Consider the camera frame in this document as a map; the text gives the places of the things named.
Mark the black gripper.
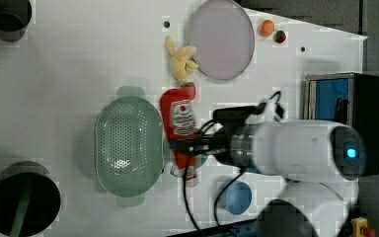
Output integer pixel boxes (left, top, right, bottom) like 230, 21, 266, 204
169, 119, 243, 167

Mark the red plush ketchup bottle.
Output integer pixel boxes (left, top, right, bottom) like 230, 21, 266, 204
160, 88, 198, 187

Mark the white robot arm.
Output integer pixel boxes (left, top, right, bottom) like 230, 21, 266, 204
171, 120, 366, 237

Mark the green plastic strainer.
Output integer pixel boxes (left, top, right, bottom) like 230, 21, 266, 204
94, 86, 164, 208

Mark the green plastic mug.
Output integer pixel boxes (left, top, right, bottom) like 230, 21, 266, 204
163, 144, 208, 178

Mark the blue plastic cup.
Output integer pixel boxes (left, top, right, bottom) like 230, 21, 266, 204
218, 180, 253, 215

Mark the yellow plush banana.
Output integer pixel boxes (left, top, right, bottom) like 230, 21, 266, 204
165, 37, 198, 83

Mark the lavender round plate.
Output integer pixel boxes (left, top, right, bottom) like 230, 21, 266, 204
189, 0, 255, 80

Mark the orange toy fruit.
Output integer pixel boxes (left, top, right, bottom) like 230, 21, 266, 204
260, 20, 274, 38

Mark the small red toy strawberry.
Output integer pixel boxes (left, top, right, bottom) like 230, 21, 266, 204
274, 31, 286, 43

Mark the silver black toaster oven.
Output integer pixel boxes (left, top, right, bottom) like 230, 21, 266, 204
303, 73, 379, 176

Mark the black pot with green utensil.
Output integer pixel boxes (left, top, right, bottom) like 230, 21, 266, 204
0, 161, 61, 237

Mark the yellow red clamp tool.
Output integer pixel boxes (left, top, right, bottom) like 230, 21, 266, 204
349, 217, 377, 237

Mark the black cylindrical container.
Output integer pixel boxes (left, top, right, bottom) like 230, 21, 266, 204
0, 0, 33, 42

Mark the black cable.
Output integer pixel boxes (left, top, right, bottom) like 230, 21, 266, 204
181, 121, 245, 231

